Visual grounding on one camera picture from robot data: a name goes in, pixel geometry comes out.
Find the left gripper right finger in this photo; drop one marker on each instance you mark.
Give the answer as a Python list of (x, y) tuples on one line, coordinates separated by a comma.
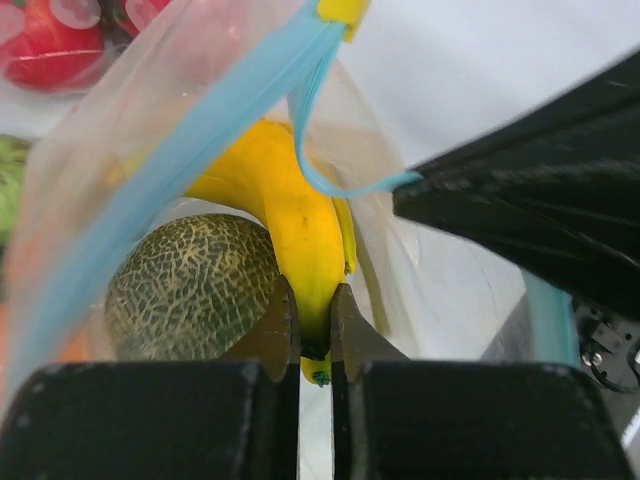
[(398, 418)]

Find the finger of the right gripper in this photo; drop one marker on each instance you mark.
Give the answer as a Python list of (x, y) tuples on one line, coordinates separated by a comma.
[(599, 95)]

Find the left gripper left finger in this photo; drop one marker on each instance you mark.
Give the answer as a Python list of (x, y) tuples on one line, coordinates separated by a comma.
[(235, 417)]

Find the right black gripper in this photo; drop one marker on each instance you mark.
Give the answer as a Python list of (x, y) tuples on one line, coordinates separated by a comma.
[(581, 236)]

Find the yellow fake banana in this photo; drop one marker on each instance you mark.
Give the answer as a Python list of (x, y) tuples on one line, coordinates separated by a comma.
[(312, 234)]

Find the blue zip clear bag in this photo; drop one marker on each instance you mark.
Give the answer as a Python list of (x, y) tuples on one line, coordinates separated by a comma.
[(200, 77)]

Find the green fake cabbage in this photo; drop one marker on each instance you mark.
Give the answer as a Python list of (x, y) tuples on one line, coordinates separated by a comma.
[(14, 152)]

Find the red spotted fake strawberry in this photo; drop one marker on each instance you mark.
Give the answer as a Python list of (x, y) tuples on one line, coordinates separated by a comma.
[(52, 46)]

